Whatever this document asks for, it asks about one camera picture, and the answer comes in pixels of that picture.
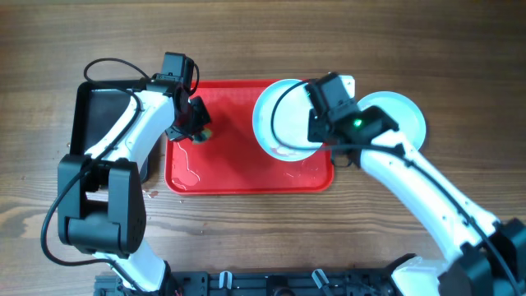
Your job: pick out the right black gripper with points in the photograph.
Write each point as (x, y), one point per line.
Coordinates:
(314, 131)

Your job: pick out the light blue plate bottom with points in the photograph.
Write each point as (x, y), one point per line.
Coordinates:
(403, 110)

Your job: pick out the black rectangular water tray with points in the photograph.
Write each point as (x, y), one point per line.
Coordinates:
(96, 111)

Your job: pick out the green and yellow sponge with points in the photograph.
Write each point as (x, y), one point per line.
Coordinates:
(202, 136)

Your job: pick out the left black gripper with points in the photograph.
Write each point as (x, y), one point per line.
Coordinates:
(205, 117)

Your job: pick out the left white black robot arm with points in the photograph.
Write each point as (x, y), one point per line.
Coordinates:
(100, 204)

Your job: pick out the red plastic serving tray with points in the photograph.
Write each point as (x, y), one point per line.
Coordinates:
(231, 161)

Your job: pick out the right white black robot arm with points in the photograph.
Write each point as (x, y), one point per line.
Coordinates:
(480, 254)

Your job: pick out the light blue plate top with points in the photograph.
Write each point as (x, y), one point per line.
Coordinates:
(290, 122)

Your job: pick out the light blue plate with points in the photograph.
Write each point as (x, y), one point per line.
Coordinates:
(403, 110)
(290, 122)

